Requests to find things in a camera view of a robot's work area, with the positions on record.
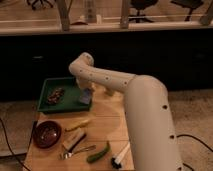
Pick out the yellow banana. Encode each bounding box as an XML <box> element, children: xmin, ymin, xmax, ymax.
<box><xmin>65</xmin><ymin>119</ymin><xmax>90</xmax><ymax>132</ymax></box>

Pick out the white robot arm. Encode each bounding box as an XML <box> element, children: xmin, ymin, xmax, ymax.
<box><xmin>69</xmin><ymin>52</ymin><xmax>184</xmax><ymax>171</ymax></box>

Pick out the grey blue sponge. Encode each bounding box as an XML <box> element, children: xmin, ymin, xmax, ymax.
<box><xmin>79</xmin><ymin>89</ymin><xmax>92</xmax><ymax>104</ymax></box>

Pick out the small wooden block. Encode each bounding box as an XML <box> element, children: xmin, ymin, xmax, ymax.
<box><xmin>105</xmin><ymin>88</ymin><xmax>115</xmax><ymax>96</ymax></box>

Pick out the green cucumber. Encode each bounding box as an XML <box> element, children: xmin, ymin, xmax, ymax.
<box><xmin>86</xmin><ymin>142</ymin><xmax>110</xmax><ymax>164</ymax></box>

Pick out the green plastic tray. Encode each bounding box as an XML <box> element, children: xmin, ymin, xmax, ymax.
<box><xmin>37</xmin><ymin>77</ymin><xmax>91</xmax><ymax>113</ymax></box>

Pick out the brown pine cone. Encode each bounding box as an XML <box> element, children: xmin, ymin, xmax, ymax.
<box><xmin>47</xmin><ymin>88</ymin><xmax>65</xmax><ymax>105</ymax></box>

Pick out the black cable left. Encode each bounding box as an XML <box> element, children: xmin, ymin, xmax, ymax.
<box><xmin>0</xmin><ymin>118</ymin><xmax>38</xmax><ymax>171</ymax></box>

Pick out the black cable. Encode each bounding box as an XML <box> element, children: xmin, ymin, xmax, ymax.
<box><xmin>0</xmin><ymin>118</ymin><xmax>38</xmax><ymax>171</ymax></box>
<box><xmin>176</xmin><ymin>133</ymin><xmax>213</xmax><ymax>171</ymax></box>

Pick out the black office chair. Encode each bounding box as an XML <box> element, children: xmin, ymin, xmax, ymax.
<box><xmin>129</xmin><ymin>0</ymin><xmax>158</xmax><ymax>23</ymax></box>

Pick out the black cable right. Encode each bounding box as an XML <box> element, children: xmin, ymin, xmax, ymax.
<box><xmin>176</xmin><ymin>133</ymin><xmax>213</xmax><ymax>171</ymax></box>

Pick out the dark red bowl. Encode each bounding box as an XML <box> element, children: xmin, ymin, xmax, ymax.
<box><xmin>33</xmin><ymin>121</ymin><xmax>62</xmax><ymax>149</ymax></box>

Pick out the silver metal spoon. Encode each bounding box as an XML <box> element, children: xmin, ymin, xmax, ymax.
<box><xmin>60</xmin><ymin>145</ymin><xmax>96</xmax><ymax>160</ymax></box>

